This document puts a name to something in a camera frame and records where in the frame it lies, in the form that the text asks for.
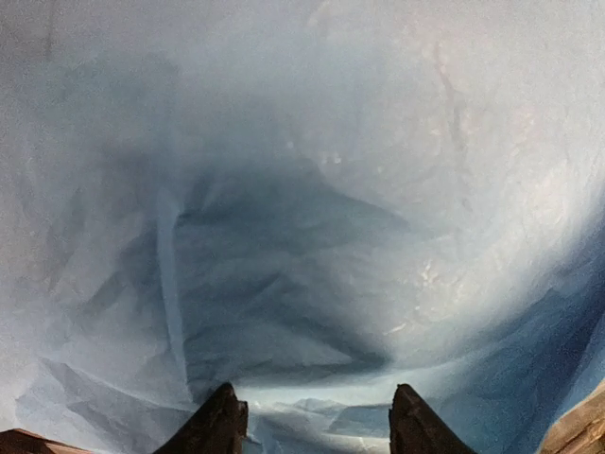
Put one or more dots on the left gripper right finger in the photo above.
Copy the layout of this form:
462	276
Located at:
414	428

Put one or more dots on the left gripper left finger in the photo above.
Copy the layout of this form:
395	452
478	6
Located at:
219	426

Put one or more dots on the light blue wrapping paper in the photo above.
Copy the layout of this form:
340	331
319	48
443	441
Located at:
312	200

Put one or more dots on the dark blue wrapping paper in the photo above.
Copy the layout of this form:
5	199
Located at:
511	397

